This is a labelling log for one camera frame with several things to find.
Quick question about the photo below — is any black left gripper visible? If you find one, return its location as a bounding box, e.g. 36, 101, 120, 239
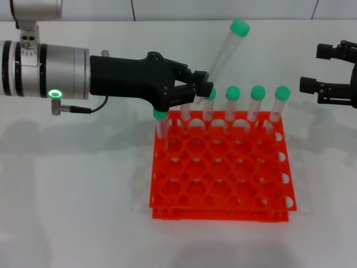
89, 50, 215, 113

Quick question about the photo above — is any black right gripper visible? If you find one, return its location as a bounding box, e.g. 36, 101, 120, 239
299, 40, 357, 109

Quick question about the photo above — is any clear test tube green cap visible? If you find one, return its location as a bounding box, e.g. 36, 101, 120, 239
195, 18, 250, 106
202, 87, 218, 127
152, 109, 170, 151
226, 85, 242, 128
268, 85, 292, 125
180, 103, 192, 130
247, 85, 267, 128

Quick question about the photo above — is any orange test tube rack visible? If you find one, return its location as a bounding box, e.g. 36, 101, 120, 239
149, 109, 298, 223

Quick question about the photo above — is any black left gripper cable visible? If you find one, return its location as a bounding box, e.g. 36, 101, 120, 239
51, 96, 109, 116

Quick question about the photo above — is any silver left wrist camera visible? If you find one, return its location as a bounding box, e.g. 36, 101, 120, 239
9, 0, 64, 30

